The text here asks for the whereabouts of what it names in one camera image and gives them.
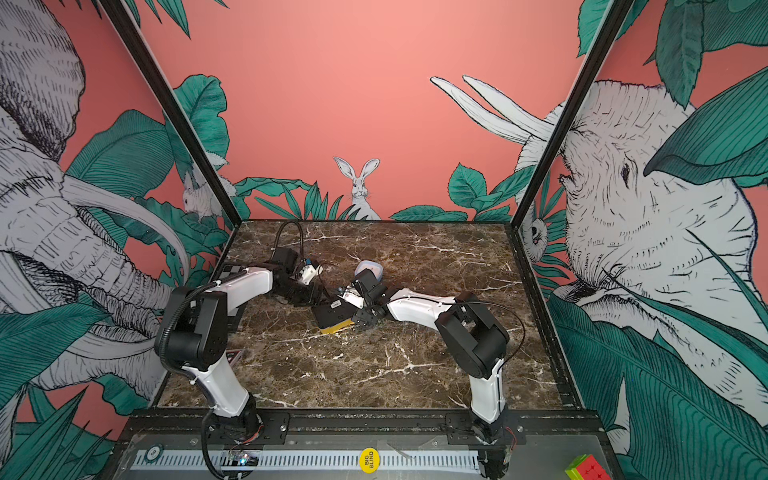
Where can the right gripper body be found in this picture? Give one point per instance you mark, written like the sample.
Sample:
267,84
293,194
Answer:
366,314

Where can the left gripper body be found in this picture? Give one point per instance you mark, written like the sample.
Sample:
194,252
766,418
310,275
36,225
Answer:
301,294

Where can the small circuit board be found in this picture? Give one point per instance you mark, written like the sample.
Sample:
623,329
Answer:
241,460

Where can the colourful puzzle cube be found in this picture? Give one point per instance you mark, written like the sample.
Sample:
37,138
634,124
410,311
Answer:
586,467

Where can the checkerboard calibration card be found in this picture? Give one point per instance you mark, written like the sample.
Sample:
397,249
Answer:
227,270

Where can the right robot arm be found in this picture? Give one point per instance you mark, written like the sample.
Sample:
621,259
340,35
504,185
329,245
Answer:
473,336

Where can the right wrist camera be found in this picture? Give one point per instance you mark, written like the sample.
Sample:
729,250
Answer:
349,293

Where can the white slotted cable duct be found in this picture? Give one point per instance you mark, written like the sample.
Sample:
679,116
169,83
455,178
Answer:
304,460

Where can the triangle sticker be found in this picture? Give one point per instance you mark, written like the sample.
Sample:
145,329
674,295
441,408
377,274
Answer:
233,356

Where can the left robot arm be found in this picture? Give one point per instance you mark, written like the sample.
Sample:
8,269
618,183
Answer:
193,336

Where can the yellow big blind chip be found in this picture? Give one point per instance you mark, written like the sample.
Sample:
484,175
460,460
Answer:
369,460

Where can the yellow alarm clock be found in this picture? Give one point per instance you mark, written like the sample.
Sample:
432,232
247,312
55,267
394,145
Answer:
334,315

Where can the blue alarm clock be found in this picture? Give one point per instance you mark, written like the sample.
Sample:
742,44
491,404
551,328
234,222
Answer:
376,268

